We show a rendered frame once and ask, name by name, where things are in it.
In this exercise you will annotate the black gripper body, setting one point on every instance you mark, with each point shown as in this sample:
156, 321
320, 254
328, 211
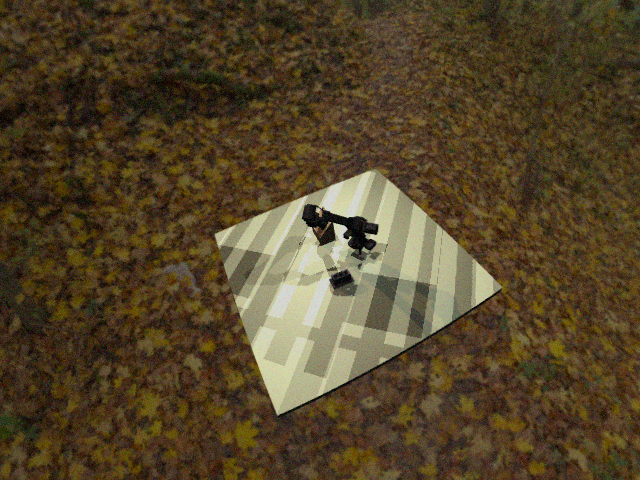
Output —
368, 244

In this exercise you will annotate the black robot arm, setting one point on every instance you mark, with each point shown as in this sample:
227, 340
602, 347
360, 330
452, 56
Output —
356, 224

